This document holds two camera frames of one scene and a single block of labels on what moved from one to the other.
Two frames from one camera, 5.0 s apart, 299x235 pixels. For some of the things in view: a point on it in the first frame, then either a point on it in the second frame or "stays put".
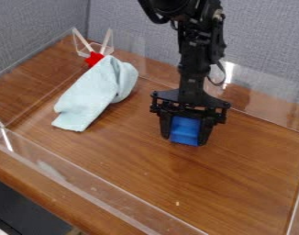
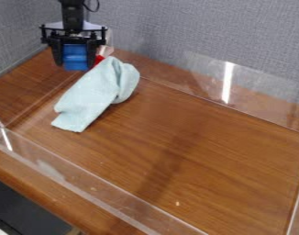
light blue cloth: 106,84 stays put
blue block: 186,130 -> 76,56
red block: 94,59 stays put
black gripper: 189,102 -> 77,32
